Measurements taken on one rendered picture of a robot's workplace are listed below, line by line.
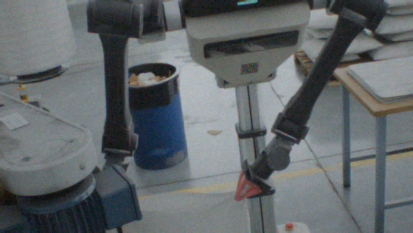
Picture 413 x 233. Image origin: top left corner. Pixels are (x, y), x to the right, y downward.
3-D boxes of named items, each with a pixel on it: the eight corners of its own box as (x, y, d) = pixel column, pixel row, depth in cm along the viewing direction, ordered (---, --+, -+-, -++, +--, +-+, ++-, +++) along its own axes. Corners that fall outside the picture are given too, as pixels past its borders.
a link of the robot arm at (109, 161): (139, 131, 135) (105, 127, 135) (130, 150, 124) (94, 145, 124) (135, 173, 139) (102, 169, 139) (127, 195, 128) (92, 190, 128)
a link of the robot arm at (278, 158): (310, 124, 138) (279, 110, 138) (313, 135, 127) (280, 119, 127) (289, 164, 141) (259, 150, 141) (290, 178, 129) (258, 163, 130)
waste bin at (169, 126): (191, 136, 417) (178, 57, 390) (196, 168, 370) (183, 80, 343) (130, 146, 415) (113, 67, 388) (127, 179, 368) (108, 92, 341)
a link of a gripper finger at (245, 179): (227, 198, 139) (249, 172, 137) (223, 185, 146) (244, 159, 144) (247, 210, 141) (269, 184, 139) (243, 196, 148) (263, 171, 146)
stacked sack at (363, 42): (366, 39, 497) (366, 26, 492) (384, 51, 458) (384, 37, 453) (298, 49, 495) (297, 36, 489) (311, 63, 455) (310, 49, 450)
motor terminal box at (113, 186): (128, 208, 114) (117, 161, 110) (148, 229, 106) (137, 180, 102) (92, 223, 111) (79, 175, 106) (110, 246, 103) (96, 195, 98)
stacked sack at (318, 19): (367, 14, 487) (367, 0, 482) (380, 26, 449) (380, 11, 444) (297, 22, 492) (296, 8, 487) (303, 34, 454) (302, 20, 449)
